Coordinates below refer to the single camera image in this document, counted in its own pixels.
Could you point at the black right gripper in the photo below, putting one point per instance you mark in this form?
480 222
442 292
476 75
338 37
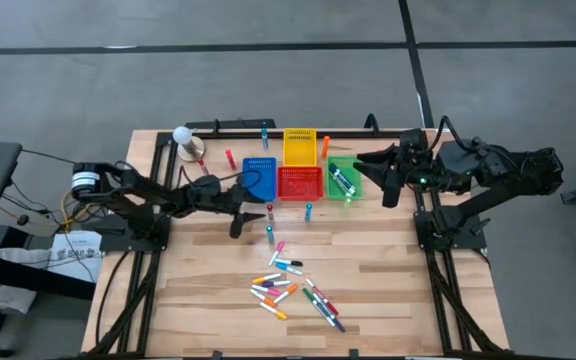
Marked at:
413 167

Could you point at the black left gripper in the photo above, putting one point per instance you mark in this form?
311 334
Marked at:
213 197

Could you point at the teal Sharpie highlighter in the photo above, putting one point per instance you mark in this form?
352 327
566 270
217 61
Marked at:
308 211
270 234

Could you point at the thick dark green Expo marker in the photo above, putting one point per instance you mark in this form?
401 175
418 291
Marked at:
342 179

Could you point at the light green Sharpie highlighter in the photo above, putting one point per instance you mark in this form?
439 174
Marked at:
348 201

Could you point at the pink highlighter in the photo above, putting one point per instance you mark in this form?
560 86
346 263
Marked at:
230 159

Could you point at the orange highlighter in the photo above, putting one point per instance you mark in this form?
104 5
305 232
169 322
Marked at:
325 146

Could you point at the thick blue Expo marker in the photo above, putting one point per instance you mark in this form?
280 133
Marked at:
264 138

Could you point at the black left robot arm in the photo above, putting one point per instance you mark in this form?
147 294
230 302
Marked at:
118 187

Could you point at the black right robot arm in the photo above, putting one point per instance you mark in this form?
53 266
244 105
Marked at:
508 165

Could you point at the blue plastic basket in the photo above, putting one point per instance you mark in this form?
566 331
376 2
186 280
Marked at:
259 177

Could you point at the green plastic basket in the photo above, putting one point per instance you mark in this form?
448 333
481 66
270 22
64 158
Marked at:
345 159

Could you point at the thick light green Expo marker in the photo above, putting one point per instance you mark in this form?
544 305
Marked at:
339 190

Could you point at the red plastic basket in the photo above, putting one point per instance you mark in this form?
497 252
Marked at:
300 184

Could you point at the white marker black cap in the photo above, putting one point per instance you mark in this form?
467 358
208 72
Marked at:
290 262

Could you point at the white marker yellow cap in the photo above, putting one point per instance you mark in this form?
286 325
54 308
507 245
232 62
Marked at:
274 311
266 278

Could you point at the white marker teal cap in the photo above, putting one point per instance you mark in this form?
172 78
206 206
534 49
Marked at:
288 269

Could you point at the white marker purple cap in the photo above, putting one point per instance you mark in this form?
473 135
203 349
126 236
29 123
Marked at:
275 283

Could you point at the yellow plastic basket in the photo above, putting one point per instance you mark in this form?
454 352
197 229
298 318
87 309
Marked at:
299 146

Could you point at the black power strip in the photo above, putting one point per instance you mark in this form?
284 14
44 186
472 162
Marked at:
230 123

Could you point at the light bulb lamp brass base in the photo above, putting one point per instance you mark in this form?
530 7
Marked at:
184 135

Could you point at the thin red Expo marker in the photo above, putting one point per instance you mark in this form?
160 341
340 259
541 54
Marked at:
321 296

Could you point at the thin green Expo marker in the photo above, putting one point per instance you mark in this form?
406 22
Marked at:
318 307

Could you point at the thin blue Expo marker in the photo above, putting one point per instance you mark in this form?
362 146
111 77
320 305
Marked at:
332 320

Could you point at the white paper sheet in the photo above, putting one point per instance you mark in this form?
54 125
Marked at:
75 250

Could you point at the white plastic bag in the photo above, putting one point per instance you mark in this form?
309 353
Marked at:
8 295

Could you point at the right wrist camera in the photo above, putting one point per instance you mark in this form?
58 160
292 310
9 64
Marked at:
413 137

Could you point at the black aluminium table frame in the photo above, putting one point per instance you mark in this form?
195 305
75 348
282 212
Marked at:
348 134

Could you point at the small black bracket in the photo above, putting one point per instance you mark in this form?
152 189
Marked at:
216 355
353 354

